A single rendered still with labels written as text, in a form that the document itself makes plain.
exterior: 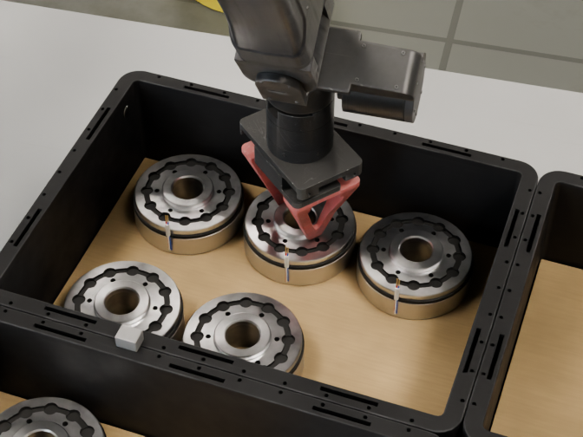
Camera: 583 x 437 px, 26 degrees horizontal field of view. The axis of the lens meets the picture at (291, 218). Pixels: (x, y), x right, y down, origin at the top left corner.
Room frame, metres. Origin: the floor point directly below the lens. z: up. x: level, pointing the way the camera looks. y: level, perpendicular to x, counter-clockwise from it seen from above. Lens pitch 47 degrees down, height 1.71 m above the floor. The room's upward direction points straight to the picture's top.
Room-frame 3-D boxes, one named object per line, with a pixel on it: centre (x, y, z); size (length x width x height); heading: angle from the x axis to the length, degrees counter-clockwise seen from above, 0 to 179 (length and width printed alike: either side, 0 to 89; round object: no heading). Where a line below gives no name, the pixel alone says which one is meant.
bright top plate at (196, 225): (0.83, 0.10, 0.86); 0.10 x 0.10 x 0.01
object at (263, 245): (0.79, -0.01, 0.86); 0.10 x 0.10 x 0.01
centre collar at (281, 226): (0.79, -0.01, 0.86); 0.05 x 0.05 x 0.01
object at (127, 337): (0.60, 0.12, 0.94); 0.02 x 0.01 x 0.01; 70
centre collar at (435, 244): (0.75, -0.11, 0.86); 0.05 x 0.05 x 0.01
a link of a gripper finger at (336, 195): (0.78, -0.01, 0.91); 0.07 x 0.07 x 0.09; 32
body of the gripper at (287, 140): (0.79, -0.01, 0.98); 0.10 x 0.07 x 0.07; 32
